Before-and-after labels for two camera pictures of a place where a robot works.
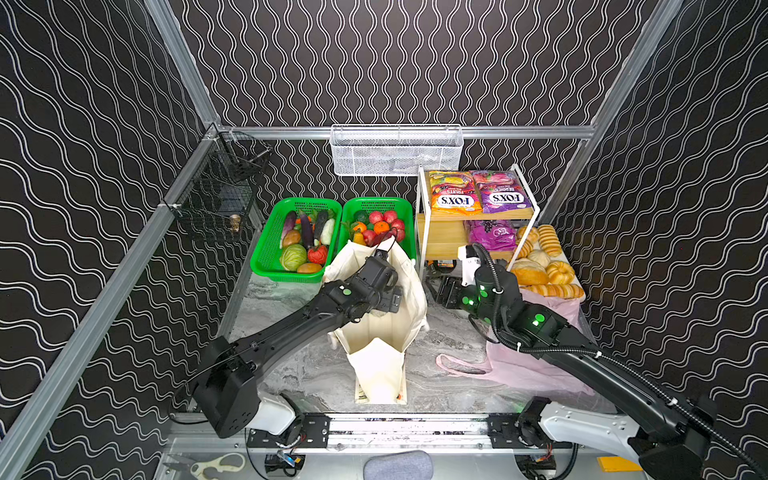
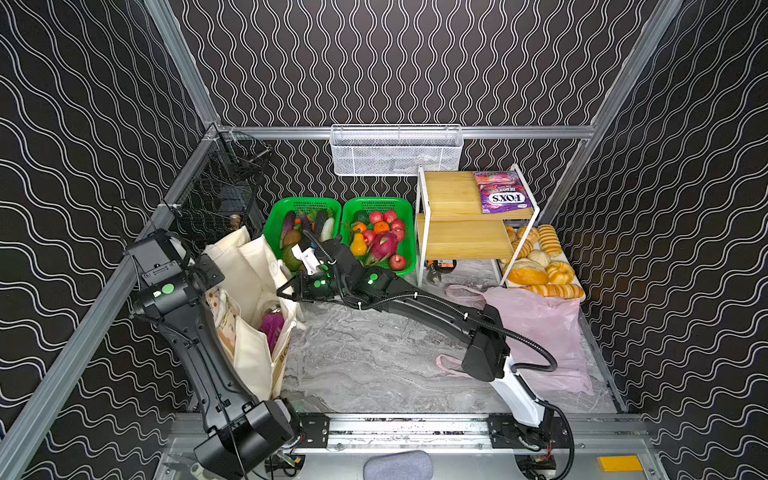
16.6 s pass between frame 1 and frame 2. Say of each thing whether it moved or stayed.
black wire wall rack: stayed
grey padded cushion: stayed
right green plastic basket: stayed
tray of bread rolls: stayed
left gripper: moved
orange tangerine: stayed
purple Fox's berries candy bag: stayed
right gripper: moved
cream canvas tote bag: moved
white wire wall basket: stayed
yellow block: stayed
